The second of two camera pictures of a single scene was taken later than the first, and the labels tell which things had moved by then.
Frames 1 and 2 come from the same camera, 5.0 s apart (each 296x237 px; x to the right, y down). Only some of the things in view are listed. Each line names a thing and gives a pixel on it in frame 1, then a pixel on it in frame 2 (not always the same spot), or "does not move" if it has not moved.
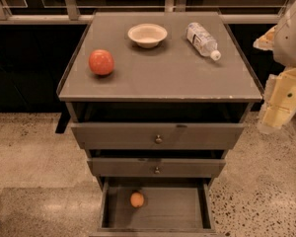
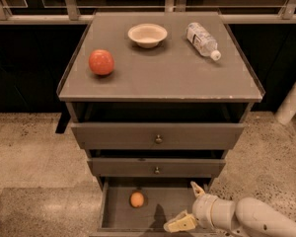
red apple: (101, 62) does not move
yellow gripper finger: (266, 40) to (198, 192)
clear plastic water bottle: (202, 40) does not move
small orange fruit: (137, 199) does not move
